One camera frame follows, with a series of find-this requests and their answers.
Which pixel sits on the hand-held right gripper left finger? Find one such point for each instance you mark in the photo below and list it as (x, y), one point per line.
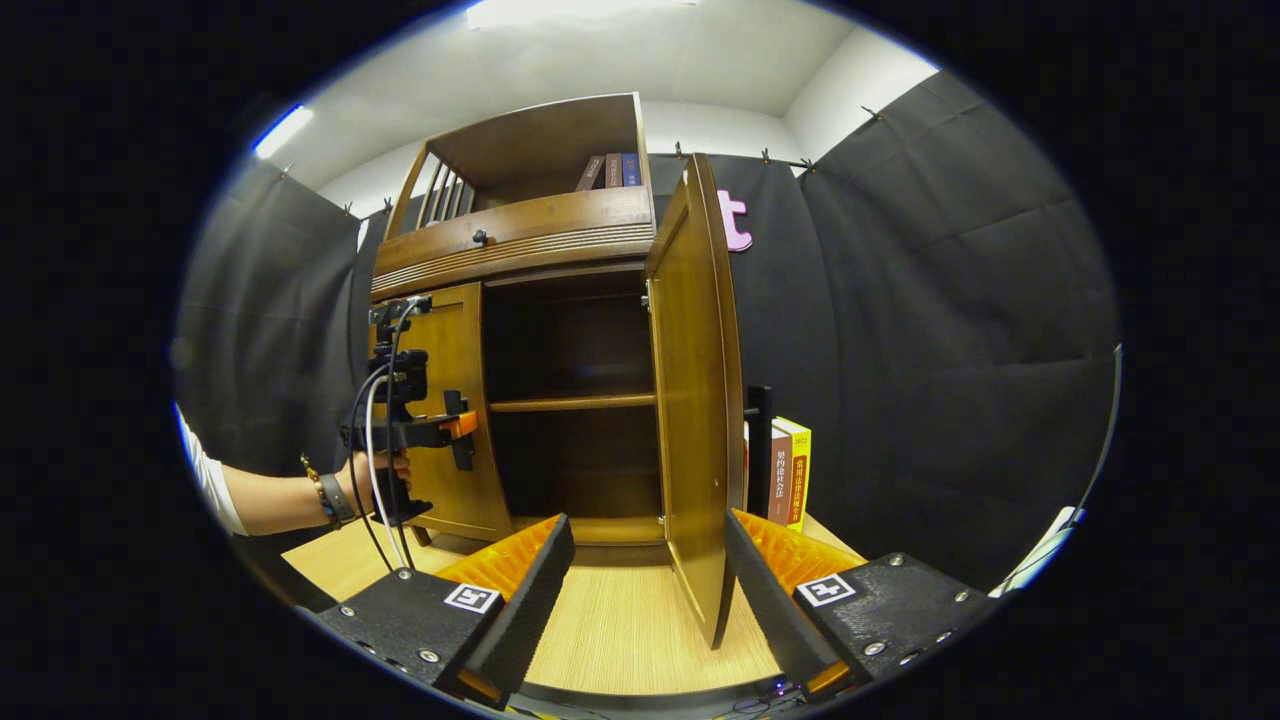
(530, 610)

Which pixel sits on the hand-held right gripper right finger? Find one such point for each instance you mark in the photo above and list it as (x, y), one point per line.
(765, 600)

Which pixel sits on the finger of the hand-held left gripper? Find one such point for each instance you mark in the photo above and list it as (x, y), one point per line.
(460, 427)

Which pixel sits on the wooden double-door shoe cabinet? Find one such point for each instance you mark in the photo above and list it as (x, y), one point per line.
(540, 130)

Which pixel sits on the brown thick book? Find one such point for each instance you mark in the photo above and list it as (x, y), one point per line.
(781, 480)

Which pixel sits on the yellow book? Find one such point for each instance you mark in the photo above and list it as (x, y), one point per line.
(800, 470)

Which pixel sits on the black wristband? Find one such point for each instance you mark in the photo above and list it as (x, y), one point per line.
(338, 498)

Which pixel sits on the black metal bookend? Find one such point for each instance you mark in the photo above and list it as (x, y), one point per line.
(760, 450)

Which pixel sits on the wooden drawer with black knob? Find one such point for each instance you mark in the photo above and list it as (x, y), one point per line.
(560, 225)

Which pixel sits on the small ceiling light panel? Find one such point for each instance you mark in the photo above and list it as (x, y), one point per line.
(282, 131)

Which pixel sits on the dark red book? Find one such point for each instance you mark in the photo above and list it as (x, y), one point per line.
(613, 170)

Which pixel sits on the blue book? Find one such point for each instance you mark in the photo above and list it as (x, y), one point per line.
(631, 169)

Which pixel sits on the black backdrop cloth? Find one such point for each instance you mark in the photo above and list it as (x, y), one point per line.
(950, 350)

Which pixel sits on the large ceiling light panel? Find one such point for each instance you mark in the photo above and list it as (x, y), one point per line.
(580, 12)

